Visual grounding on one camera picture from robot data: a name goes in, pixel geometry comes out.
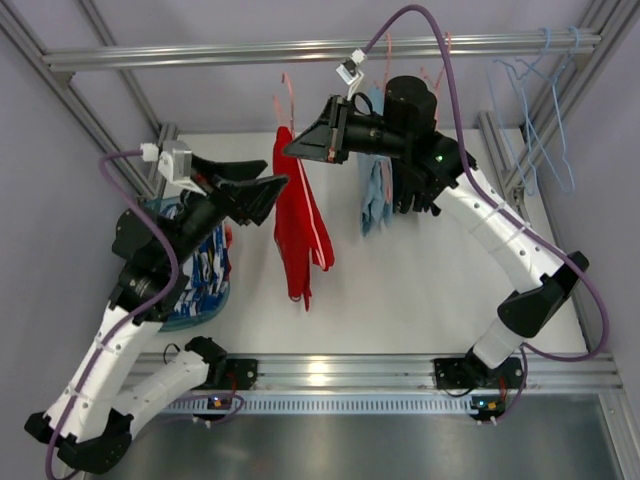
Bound pink hanger of red trousers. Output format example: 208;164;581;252
272;72;324;256

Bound red trousers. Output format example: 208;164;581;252
272;126;335;309

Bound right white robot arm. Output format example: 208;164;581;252
284;76;589;385

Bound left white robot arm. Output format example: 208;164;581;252
24;157;289;478

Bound pink hanger of blue trousers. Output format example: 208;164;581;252
374;32;397;206

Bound light blue trousers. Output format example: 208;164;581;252
360;84;396;238

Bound pink hanger of black trousers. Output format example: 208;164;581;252
419;30;453;92

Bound left light blue hanger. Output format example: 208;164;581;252
493;28;551;196

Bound light blue hanger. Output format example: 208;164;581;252
515;26;581;195
493;28;551;196

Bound right light blue hanger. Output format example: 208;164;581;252
515;26;581;195

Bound teal plastic laundry basket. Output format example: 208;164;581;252
139;196;236;335

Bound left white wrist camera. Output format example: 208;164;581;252
140;140;201;193

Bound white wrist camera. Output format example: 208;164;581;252
336;48;367;100
140;140;201;193

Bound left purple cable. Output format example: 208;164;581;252
42;147;187;480

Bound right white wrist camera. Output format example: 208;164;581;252
336;48;367;100

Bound aluminium hanging rail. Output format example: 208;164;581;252
42;28;602;72

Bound slotted grey cable duct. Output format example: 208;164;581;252
162;393;497;415

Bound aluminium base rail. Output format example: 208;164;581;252
119;351;626;396

